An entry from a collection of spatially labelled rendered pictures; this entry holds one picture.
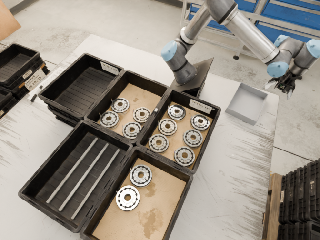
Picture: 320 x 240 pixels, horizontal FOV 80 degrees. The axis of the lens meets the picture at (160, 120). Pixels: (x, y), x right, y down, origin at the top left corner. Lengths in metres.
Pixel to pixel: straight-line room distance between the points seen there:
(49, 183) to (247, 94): 1.32
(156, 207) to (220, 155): 0.49
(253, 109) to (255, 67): 1.53
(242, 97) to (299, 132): 1.18
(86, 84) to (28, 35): 2.26
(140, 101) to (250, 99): 0.78
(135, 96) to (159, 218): 0.67
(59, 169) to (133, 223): 0.43
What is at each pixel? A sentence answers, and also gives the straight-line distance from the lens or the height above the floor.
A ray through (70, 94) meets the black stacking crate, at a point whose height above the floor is 0.83.
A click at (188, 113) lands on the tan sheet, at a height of 0.83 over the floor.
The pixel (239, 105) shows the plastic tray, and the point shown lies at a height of 0.70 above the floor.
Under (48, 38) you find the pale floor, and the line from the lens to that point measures 3.30.
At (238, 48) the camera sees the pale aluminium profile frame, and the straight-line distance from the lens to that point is 2.86.
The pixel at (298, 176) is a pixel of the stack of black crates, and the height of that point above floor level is 0.38.
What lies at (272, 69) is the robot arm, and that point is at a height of 1.17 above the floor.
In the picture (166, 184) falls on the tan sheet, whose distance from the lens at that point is 0.94.
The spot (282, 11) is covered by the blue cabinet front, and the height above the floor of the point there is 0.69.
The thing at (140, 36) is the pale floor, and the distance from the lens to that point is 3.06.
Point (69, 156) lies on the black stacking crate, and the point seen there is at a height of 0.83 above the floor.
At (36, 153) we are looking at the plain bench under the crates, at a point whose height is 0.70.
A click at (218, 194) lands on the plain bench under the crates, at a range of 1.12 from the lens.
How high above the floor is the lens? 1.74
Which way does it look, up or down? 58 degrees down
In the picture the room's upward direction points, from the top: 5 degrees clockwise
